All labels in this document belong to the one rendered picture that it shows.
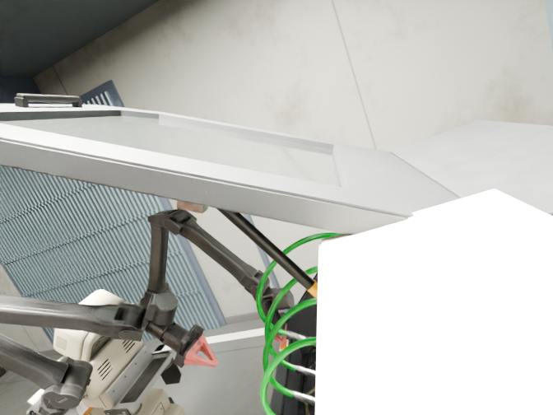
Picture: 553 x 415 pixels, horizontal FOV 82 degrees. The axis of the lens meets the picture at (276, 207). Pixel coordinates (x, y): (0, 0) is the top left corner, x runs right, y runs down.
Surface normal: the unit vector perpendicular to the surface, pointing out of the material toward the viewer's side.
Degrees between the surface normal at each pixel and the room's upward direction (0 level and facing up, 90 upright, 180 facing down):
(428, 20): 90
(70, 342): 90
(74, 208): 90
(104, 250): 90
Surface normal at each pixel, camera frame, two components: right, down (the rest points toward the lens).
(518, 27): -0.23, 0.33
